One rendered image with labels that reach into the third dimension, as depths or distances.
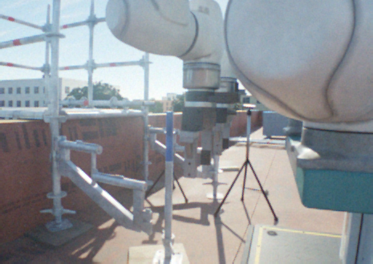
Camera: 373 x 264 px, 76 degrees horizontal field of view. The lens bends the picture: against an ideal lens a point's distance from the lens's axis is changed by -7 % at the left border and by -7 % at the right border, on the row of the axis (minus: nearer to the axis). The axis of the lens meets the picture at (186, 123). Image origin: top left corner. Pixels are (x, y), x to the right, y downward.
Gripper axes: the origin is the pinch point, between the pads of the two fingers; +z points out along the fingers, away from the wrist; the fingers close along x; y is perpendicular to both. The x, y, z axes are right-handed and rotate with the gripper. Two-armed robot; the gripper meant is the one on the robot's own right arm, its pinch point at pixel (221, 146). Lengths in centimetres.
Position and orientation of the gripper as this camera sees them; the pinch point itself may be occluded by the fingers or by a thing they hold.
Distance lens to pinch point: 89.3
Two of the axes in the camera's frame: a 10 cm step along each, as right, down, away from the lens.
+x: 3.2, -0.6, 9.4
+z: -0.2, 10.0, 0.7
